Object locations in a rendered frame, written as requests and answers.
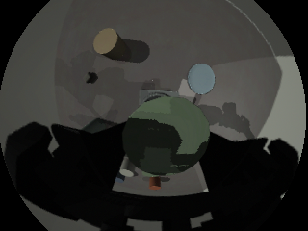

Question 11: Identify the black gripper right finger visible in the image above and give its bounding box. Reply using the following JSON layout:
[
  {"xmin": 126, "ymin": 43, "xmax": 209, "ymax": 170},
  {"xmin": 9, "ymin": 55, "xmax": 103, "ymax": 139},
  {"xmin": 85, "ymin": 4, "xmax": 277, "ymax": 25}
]
[{"xmin": 199, "ymin": 131, "xmax": 269, "ymax": 192}]

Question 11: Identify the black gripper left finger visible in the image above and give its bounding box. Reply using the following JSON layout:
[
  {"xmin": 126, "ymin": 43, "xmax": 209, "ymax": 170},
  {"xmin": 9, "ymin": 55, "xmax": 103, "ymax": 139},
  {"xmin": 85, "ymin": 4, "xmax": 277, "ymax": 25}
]
[{"xmin": 50, "ymin": 122, "xmax": 126, "ymax": 190}]

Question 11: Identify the grey-green bottle with blue cap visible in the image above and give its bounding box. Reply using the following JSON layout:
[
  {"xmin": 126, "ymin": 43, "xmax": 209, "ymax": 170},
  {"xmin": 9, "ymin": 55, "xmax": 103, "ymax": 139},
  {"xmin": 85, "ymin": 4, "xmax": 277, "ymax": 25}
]
[{"xmin": 81, "ymin": 118, "xmax": 105, "ymax": 134}]

